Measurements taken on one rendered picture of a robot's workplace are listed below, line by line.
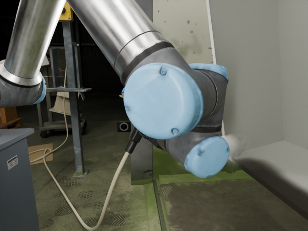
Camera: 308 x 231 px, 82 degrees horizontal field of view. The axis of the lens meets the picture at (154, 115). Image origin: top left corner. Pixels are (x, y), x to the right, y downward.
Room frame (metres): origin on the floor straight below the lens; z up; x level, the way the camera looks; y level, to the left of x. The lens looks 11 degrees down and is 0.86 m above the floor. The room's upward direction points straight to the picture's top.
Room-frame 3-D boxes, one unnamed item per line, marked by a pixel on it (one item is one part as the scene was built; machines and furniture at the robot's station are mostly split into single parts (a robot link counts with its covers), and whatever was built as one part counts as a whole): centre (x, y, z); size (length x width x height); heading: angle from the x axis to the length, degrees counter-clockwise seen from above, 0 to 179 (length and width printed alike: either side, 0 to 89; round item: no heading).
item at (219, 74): (0.35, -0.09, 0.82); 0.12 x 0.09 x 0.12; 149
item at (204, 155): (0.37, -0.09, 0.71); 0.12 x 0.09 x 0.10; 24
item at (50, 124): (2.83, 1.51, 0.64); 0.73 x 0.50 x 1.27; 106
